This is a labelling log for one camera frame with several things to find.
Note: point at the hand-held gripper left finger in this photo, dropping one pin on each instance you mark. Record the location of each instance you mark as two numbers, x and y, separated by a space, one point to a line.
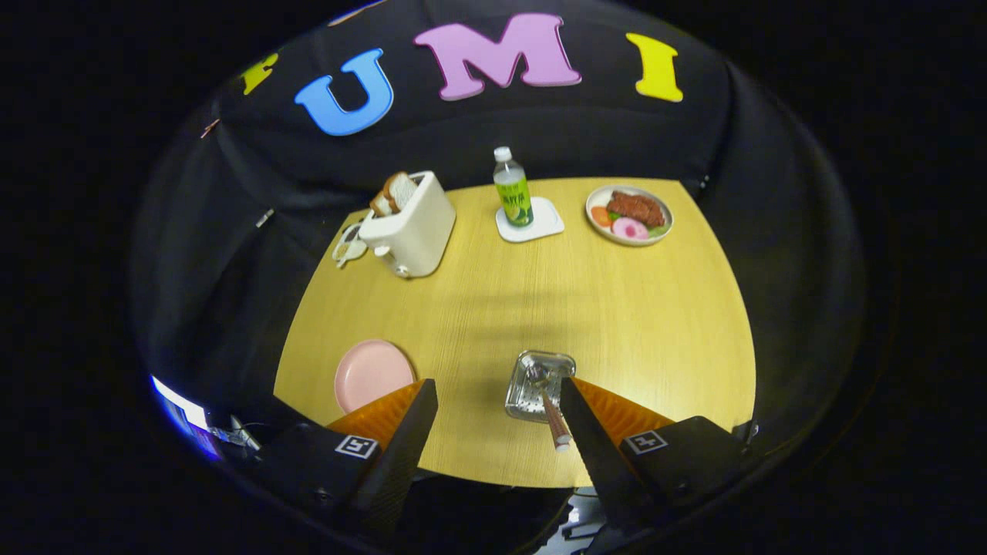
393 470

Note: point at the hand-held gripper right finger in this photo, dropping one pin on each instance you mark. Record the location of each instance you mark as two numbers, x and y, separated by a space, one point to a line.
597 462

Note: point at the pink plate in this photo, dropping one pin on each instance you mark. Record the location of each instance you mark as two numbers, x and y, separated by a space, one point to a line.
370 374

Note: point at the computer monitor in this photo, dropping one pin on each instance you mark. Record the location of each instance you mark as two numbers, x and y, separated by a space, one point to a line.
181 408

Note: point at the white toaster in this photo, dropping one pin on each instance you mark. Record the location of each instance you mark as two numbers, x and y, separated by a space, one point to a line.
416 231

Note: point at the white coaster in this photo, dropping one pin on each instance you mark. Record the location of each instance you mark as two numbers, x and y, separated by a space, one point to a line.
546 223

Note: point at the orange carrot slice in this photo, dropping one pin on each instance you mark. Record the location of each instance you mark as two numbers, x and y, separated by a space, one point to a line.
601 216

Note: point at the brown meat slice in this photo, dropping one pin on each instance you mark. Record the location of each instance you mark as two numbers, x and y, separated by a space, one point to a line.
636 208

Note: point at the white food plate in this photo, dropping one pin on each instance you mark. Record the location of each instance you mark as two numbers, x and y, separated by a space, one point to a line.
597 196

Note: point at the small bread slice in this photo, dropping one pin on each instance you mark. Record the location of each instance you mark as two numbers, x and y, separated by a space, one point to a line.
379 204

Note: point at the green label drink bottle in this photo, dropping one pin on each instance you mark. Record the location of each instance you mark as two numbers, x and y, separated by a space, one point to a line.
513 196

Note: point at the large bread slice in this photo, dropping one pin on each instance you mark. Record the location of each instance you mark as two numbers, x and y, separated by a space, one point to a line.
401 191

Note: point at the pale cloth clip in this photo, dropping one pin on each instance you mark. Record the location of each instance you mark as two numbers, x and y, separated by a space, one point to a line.
210 128
264 218

